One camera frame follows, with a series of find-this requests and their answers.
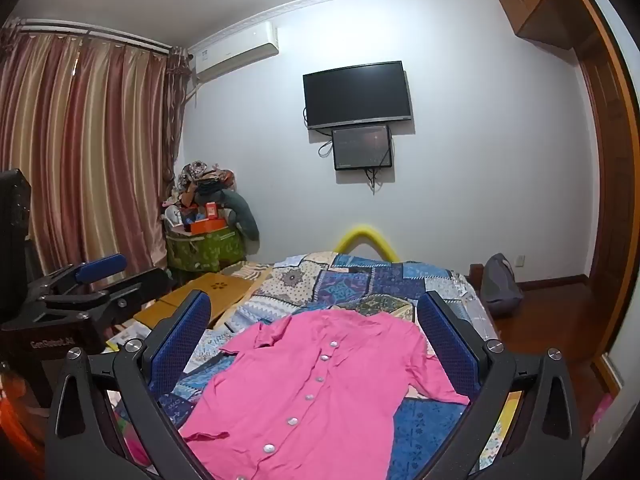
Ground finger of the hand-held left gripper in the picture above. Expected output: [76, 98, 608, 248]
[37, 267, 173, 328]
[30, 254, 128, 306]

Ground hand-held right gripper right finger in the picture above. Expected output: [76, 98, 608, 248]
[417, 291, 583, 480]

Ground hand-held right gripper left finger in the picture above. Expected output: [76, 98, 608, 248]
[47, 291, 216, 480]

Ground pink button shirt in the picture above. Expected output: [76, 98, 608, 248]
[177, 310, 471, 480]

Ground green patterned storage bag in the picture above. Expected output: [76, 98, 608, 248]
[165, 227, 246, 282]

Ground grey bag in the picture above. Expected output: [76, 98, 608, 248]
[480, 253, 524, 317]

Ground orange box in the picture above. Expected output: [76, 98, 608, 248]
[189, 217, 228, 236]

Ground striped pink curtain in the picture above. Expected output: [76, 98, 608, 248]
[0, 22, 193, 301]

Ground grey-green garment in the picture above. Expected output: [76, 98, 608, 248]
[222, 190, 261, 253]

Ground patterned cloth bundle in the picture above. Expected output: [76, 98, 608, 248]
[179, 161, 236, 196]

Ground yellow foam tube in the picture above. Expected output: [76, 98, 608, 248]
[334, 225, 401, 263]

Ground blue patchwork blanket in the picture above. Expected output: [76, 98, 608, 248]
[107, 250, 521, 480]

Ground pink cloth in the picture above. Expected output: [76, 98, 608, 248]
[590, 392, 614, 436]

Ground white air conditioner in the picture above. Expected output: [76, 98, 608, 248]
[189, 21, 279, 83]

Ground small black wall screen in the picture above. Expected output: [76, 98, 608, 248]
[331, 124, 393, 171]

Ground white curtain rail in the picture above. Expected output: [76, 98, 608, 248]
[15, 19, 173, 55]

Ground black wall television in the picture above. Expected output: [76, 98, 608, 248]
[302, 61, 413, 131]

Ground wooden wall cabinet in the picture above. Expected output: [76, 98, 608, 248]
[497, 0, 591, 51]

